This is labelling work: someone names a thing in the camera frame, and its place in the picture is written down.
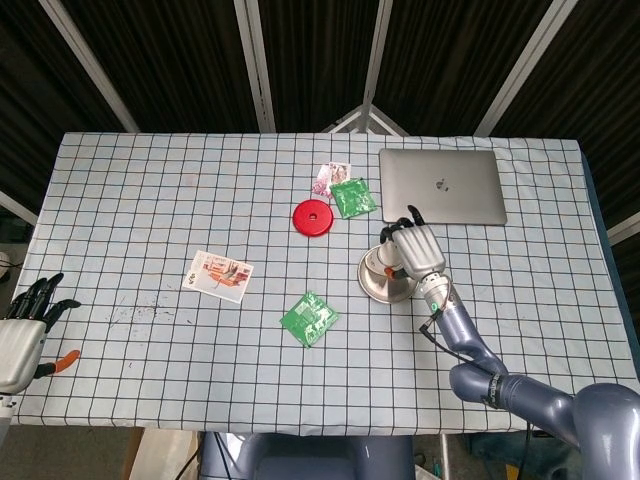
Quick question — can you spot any green foil packet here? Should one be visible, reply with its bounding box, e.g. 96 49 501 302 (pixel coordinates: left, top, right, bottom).
329 177 378 220
279 290 340 349

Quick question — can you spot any white postcard with orange print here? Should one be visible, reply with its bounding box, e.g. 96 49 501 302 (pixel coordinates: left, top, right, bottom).
181 250 255 305

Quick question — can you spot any round metal plate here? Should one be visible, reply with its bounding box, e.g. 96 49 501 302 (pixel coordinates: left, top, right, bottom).
356 249 419 304

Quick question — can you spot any pink small packet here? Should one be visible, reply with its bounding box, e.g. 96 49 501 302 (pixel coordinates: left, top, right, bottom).
311 162 353 200

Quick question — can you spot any brown cardboard box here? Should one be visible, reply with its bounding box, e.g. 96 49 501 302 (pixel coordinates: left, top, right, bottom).
122 428 201 480

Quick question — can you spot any grey closed laptop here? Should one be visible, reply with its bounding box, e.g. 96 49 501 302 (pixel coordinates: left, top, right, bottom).
378 147 509 226

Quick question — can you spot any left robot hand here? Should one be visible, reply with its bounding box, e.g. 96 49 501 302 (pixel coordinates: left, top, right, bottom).
0 272 82 391

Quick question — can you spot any red round disc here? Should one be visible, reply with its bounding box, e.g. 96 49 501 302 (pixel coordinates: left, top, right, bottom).
292 198 335 238

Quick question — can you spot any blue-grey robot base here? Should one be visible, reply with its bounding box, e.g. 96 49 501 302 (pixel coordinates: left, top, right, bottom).
199 432 416 480

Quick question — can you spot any light blue checkered tablecloth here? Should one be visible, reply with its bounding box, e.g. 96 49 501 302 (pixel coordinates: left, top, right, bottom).
0 131 632 435

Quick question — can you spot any white triangular frame bracket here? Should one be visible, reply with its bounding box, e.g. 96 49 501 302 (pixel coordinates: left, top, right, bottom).
322 104 411 136

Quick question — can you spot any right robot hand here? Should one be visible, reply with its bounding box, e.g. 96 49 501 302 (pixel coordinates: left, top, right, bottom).
379 204 447 281

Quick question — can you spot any white metal frame beam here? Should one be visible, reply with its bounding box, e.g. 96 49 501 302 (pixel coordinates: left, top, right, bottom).
233 0 277 134
473 0 572 137
38 0 142 134
360 0 395 134

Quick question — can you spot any white paper cup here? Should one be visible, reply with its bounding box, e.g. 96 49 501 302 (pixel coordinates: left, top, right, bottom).
362 243 404 279

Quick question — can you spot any dark blue cloth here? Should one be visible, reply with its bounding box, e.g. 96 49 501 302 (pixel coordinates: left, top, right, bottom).
459 432 586 480

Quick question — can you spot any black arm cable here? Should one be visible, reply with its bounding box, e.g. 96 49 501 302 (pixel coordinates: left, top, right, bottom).
418 299 501 374

